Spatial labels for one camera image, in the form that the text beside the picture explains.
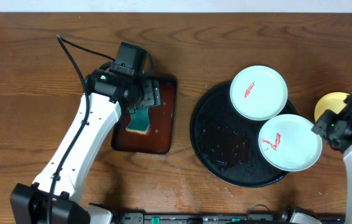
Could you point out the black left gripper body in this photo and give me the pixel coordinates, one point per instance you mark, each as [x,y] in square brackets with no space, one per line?
[149,96]

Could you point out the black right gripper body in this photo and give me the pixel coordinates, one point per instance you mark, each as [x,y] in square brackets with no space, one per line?
[328,126]

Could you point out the yellow plate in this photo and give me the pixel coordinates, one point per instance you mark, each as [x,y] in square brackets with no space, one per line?
[333,101]

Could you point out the green yellow sponge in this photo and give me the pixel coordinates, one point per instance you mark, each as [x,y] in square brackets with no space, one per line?
[139,121]

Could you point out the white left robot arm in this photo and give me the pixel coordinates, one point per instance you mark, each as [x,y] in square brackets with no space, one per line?
[55,193]

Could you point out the rectangular brown water tray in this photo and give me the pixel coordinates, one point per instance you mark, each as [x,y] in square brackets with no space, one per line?
[157,138]

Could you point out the round black tray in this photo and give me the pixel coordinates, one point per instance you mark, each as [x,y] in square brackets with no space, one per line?
[226,143]

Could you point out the right light green plate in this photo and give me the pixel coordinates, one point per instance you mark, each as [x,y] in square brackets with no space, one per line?
[288,143]

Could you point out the light green plate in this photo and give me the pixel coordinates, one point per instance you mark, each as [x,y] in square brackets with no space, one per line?
[258,93]
[288,143]

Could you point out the upper light green plate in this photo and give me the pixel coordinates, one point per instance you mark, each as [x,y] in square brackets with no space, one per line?
[258,93]

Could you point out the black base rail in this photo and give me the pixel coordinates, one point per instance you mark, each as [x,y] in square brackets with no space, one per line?
[210,218]

